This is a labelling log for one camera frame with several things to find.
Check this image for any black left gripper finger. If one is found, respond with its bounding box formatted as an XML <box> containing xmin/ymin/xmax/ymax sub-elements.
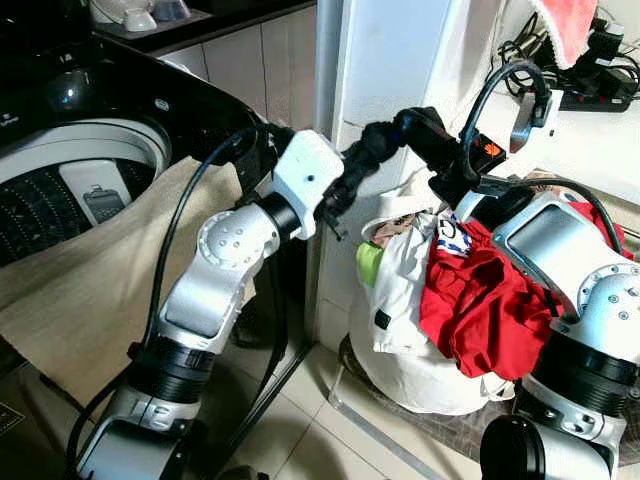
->
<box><xmin>326</xmin><ymin>170</ymin><xmax>373</xmax><ymax>241</ymax></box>
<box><xmin>343</xmin><ymin>118</ymin><xmax>403</xmax><ymax>173</ymax></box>

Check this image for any black top-load washing machine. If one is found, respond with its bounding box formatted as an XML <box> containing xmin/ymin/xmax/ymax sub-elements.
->
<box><xmin>0</xmin><ymin>30</ymin><xmax>313</xmax><ymax>480</ymax></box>

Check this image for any white refrigerator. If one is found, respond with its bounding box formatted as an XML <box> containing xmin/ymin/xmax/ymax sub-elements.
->
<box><xmin>314</xmin><ymin>0</ymin><xmax>546</xmax><ymax>353</ymax></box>

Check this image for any green item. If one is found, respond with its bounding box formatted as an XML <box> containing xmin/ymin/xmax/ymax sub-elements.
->
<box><xmin>355</xmin><ymin>242</ymin><xmax>385</xmax><ymax>289</ymax></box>

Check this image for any white printed garment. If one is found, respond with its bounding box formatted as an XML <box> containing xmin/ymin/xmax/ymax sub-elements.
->
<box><xmin>358</xmin><ymin>188</ymin><xmax>473</xmax><ymax>357</ymax></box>

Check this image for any red garment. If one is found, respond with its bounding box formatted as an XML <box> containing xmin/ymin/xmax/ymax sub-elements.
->
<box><xmin>418</xmin><ymin>198</ymin><xmax>633</xmax><ymax>383</ymax></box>

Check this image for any black power strip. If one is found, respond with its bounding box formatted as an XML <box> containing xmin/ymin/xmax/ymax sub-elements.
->
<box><xmin>555</xmin><ymin>84</ymin><xmax>633</xmax><ymax>113</ymax></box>

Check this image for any white counter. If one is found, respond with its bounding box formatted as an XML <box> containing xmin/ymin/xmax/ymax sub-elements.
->
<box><xmin>520</xmin><ymin>90</ymin><xmax>640</xmax><ymax>206</ymax></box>

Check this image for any beige kitchen cabinet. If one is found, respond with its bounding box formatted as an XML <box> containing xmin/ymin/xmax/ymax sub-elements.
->
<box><xmin>155</xmin><ymin>5</ymin><xmax>321</xmax><ymax>123</ymax></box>

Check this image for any pink towel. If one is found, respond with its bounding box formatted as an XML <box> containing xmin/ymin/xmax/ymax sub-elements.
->
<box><xmin>530</xmin><ymin>0</ymin><xmax>599</xmax><ymax>71</ymax></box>

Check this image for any white laundry basket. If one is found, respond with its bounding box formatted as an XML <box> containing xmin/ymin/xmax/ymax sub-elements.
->
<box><xmin>345</xmin><ymin>188</ymin><xmax>561</xmax><ymax>417</ymax></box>

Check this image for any grey bowl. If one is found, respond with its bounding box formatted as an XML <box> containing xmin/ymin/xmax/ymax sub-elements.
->
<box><xmin>150</xmin><ymin>0</ymin><xmax>193</xmax><ymax>23</ymax></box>

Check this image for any white bowl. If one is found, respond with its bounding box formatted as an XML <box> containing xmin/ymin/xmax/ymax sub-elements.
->
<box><xmin>120</xmin><ymin>6</ymin><xmax>159</xmax><ymax>33</ymax></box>

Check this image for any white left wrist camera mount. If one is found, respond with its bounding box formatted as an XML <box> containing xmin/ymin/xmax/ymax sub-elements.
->
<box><xmin>270</xmin><ymin>129</ymin><xmax>346</xmax><ymax>241</ymax></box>

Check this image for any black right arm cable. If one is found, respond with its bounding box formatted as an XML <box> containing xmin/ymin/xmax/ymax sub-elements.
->
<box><xmin>458</xmin><ymin>60</ymin><xmax>626</xmax><ymax>256</ymax></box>

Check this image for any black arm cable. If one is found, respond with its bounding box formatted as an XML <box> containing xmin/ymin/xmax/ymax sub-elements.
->
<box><xmin>458</xmin><ymin>60</ymin><xmax>626</xmax><ymax>256</ymax></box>
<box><xmin>65</xmin><ymin>124</ymin><xmax>273</xmax><ymax>473</ymax></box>

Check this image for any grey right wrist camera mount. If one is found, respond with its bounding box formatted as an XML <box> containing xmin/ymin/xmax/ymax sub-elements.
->
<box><xmin>508</xmin><ymin>88</ymin><xmax>561</xmax><ymax>155</ymax></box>

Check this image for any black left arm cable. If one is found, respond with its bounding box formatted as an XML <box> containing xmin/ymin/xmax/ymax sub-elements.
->
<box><xmin>65</xmin><ymin>124</ymin><xmax>273</xmax><ymax>473</ymax></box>

